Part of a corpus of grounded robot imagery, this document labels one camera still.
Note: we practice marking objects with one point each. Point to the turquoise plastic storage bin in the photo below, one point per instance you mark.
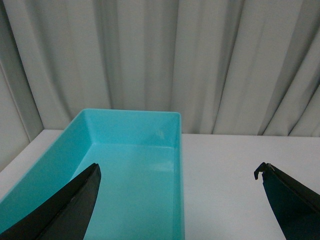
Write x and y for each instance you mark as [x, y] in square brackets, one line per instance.
[140, 196]

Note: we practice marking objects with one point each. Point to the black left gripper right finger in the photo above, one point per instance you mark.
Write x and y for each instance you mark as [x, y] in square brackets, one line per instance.
[295, 206]

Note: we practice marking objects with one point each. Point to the grey pleated curtain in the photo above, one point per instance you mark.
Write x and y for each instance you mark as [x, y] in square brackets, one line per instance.
[229, 67]

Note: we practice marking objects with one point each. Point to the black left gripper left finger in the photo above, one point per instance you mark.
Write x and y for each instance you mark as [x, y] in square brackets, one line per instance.
[65, 215]

